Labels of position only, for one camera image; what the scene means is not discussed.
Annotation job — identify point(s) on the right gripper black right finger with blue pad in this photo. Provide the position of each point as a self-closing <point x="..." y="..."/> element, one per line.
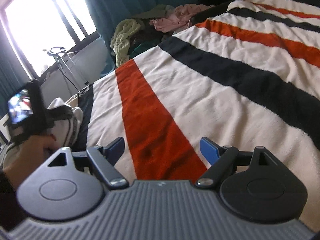
<point x="221" y="160"/>

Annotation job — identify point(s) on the person's left hand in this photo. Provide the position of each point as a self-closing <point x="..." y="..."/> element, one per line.
<point x="30" y="157"/>

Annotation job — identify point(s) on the light green knitted cloth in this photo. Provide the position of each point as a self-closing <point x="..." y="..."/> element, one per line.
<point x="120" y="41"/>

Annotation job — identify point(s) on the window with dark frame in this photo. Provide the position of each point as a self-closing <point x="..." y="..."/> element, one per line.
<point x="35" y="26"/>

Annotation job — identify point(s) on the pink crumpled garment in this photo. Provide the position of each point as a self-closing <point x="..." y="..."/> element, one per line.
<point x="179" y="18"/>

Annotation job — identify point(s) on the striped white orange black blanket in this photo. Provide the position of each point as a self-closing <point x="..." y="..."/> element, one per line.
<point x="247" y="77"/>

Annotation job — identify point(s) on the white garment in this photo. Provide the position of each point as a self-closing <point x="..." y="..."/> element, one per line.
<point x="67" y="122"/>

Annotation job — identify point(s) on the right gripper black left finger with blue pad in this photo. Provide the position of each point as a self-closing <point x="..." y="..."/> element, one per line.
<point x="103" y="169"/>

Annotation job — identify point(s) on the metal stand by window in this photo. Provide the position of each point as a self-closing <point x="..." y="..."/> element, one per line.
<point x="67" y="68"/>

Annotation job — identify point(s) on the dark clothes pile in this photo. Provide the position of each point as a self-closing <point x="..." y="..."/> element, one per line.
<point x="148" y="37"/>

